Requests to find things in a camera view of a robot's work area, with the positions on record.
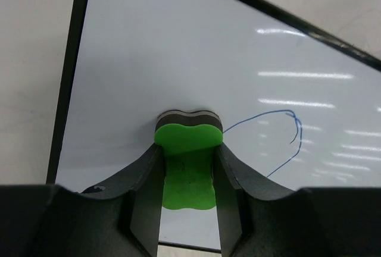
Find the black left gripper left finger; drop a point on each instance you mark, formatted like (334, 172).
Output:
(119, 216)

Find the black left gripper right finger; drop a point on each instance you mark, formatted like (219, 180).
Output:
(258, 217)

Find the green bone-shaped whiteboard eraser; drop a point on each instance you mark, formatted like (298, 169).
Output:
(188, 141)

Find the black-framed whiteboard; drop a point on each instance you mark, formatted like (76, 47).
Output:
(298, 106)

